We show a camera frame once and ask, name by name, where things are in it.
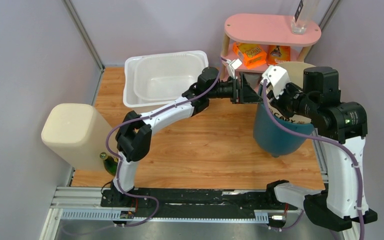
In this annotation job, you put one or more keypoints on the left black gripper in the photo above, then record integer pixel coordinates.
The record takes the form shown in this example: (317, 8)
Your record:
(245, 96)

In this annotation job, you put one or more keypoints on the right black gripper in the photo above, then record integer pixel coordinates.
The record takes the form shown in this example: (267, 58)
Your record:
(278, 103)

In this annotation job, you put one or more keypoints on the teal round bucket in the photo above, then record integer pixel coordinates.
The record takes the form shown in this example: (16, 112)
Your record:
(274, 140)

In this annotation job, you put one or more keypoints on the cream rectangular bin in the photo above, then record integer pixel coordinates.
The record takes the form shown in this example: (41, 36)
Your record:
(77, 133)

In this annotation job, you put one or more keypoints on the cream round bucket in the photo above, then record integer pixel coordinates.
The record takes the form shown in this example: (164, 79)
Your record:
(295, 72)

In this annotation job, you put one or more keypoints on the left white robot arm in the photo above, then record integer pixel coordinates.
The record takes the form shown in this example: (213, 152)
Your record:
(134, 135)

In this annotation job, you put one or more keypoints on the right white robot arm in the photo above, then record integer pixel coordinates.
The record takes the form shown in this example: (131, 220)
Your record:
(342, 128)

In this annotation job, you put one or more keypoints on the orange snack box left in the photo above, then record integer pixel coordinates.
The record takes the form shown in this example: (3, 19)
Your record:
(251, 55)

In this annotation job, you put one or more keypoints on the orange snack box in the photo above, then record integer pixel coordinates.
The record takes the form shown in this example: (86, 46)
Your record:
(278, 54)
(251, 55)

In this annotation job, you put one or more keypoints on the orange snack box right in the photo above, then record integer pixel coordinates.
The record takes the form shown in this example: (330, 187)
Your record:
(278, 54)

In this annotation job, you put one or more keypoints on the pink three-tier shelf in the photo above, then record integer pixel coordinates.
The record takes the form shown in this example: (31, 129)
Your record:
(267, 29)

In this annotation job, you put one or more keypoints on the clear glass vase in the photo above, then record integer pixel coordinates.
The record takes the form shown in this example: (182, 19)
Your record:
(303, 15)

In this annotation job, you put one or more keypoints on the white plastic tub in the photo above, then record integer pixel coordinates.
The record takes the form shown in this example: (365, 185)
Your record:
(152, 81)

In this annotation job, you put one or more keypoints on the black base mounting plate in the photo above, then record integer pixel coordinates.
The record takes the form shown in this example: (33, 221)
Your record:
(242, 199)

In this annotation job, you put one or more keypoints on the green glass bottle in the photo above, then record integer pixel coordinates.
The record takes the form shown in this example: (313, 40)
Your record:
(109, 162)

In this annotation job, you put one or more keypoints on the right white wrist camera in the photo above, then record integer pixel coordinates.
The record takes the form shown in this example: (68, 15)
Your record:
(277, 77)

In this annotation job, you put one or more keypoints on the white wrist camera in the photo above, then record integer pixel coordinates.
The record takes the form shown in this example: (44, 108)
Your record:
(232, 66)
(277, 77)

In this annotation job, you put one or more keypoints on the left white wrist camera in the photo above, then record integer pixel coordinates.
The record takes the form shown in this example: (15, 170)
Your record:
(232, 66)

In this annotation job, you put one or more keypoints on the aluminium frame rail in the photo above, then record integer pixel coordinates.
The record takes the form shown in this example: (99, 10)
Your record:
(84, 203)

